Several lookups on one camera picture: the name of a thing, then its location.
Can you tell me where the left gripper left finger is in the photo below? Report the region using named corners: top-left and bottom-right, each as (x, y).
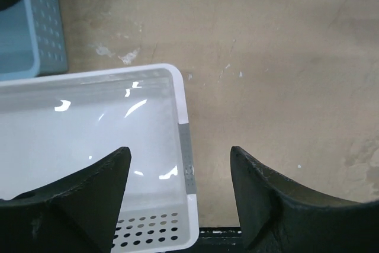
top-left (1, 147), bottom-right (131, 252)

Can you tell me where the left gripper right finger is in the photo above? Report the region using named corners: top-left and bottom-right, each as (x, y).
top-left (230, 146), bottom-right (378, 252)

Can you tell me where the white plastic basket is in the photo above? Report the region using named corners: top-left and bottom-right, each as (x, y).
top-left (1, 63), bottom-right (199, 252)

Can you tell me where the blue basket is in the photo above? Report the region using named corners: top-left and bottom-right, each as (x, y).
top-left (1, 0), bottom-right (68, 81)

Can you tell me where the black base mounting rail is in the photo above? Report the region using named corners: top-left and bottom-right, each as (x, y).
top-left (195, 227), bottom-right (245, 253)

